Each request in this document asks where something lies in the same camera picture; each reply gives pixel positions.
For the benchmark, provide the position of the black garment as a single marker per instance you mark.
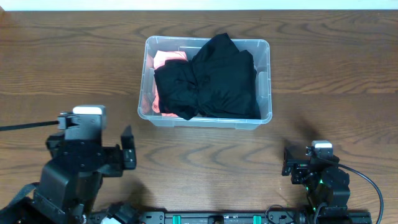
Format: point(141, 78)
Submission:
point(218, 82)

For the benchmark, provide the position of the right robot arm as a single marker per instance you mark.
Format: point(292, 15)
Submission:
point(326, 184)

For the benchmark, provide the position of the clear plastic storage bin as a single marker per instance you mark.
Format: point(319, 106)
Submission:
point(260, 50)

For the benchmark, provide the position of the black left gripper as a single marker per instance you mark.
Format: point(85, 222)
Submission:
point(115, 168)

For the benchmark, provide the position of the pink printed t-shirt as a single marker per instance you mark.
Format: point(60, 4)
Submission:
point(159, 61)

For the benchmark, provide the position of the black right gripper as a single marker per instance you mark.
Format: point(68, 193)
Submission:
point(301, 167)

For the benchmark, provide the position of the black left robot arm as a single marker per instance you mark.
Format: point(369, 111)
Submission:
point(70, 181)

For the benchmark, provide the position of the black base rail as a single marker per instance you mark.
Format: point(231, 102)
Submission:
point(233, 217)

